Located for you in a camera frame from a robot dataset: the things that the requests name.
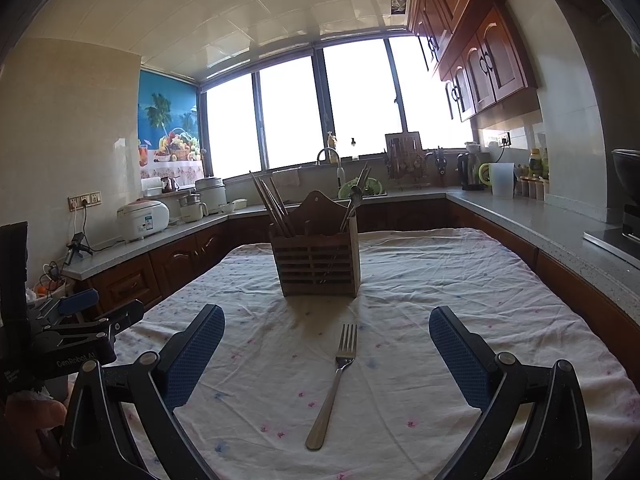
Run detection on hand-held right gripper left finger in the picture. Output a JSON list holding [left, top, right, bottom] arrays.
[[60, 304, 226, 480]]

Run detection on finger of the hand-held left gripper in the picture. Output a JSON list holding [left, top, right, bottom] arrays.
[[95, 299, 146, 336], [59, 288, 99, 317]]

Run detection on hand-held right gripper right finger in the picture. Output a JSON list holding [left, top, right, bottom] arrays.
[[429, 305, 593, 480]]

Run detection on stainless steel fork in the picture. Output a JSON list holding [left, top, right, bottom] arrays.
[[306, 323, 359, 451]]

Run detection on wooden utensil holder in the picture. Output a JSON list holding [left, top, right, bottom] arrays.
[[268, 191, 360, 298]]

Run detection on stainless steel spoon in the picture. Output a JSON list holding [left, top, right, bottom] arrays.
[[342, 185, 363, 233]]

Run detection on person's left hand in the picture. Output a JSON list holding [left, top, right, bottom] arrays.
[[0, 396, 69, 471]]

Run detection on phone on tripod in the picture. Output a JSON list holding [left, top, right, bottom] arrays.
[[64, 232, 93, 266]]

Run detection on white floral tablecloth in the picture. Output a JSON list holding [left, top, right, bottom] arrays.
[[130, 227, 640, 480]]

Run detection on white rice cooker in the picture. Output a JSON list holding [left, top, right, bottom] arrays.
[[116, 199, 171, 242]]

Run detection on small white electric cooker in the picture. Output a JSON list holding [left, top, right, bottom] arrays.
[[178, 194, 208, 223]]

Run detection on white electric pot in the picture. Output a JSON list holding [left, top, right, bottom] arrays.
[[194, 176, 228, 216]]

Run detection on grey countertop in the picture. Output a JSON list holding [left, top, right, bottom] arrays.
[[62, 187, 640, 311]]

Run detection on row of spice jars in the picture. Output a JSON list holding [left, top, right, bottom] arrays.
[[517, 175, 546, 200]]

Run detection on electric kettle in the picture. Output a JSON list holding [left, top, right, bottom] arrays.
[[457, 152, 488, 191]]

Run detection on green colander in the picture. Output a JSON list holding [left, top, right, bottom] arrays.
[[338, 180, 387, 198]]

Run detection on knife block with scissors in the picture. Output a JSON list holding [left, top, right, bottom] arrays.
[[432, 147, 451, 188]]

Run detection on gas stove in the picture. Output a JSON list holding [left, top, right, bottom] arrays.
[[582, 210, 640, 266]]

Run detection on white dish towel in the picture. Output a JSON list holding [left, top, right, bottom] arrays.
[[272, 167, 302, 188]]

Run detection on dish drying rack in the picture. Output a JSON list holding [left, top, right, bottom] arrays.
[[384, 131, 426, 192]]

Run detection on kitchen faucet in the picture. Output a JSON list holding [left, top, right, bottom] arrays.
[[316, 148, 345, 191]]

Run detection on black wok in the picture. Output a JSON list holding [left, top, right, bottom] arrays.
[[612, 149, 640, 211]]

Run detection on kitchen window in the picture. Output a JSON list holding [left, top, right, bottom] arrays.
[[200, 35, 476, 178]]

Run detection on black power cable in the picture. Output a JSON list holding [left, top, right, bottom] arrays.
[[75, 205, 118, 253]]

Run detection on wall power outlet strip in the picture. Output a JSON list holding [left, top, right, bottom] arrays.
[[67, 191, 103, 212]]

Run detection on white pitcher green handle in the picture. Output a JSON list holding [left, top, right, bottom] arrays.
[[479, 161, 516, 197]]

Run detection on tropical fruit wall poster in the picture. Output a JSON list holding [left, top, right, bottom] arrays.
[[137, 70, 206, 181]]

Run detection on wooden wall cabinets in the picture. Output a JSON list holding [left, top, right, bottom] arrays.
[[407, 0, 538, 123]]

